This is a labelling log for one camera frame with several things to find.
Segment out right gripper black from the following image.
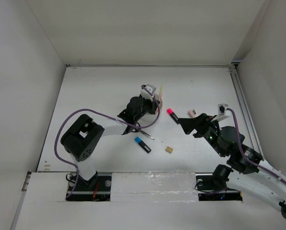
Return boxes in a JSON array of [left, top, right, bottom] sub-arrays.
[[177, 112, 225, 157]]

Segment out yellow highlighter pen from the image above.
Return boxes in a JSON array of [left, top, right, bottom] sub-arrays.
[[158, 83, 163, 100]]

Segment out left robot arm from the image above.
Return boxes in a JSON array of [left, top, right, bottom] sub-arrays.
[[60, 95, 160, 190]]

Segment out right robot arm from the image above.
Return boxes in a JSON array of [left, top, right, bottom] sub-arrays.
[[179, 112, 286, 220]]

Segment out pink cap black marker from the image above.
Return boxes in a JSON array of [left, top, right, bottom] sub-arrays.
[[167, 108, 179, 124]]

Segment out tan eraser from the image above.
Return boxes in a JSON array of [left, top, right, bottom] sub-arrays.
[[165, 147, 173, 154]]

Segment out blue cap black marker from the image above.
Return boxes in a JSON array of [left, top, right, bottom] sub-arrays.
[[134, 137, 151, 153]]

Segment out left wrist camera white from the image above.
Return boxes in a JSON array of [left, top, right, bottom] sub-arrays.
[[140, 84, 156, 101]]

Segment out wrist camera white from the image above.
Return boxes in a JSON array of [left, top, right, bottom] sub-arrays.
[[214, 103, 230, 122], [140, 84, 156, 101]]

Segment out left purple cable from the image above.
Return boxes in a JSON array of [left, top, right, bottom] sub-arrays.
[[54, 86, 161, 199]]

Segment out black handled scissors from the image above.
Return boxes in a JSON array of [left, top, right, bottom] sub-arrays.
[[131, 128, 155, 140]]

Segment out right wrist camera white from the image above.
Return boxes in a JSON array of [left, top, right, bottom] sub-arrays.
[[214, 103, 230, 122]]

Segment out aluminium rail right edge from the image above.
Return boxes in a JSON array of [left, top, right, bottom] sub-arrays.
[[229, 62, 260, 152]]

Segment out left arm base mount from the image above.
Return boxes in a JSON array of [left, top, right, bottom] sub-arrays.
[[66, 173, 112, 202]]

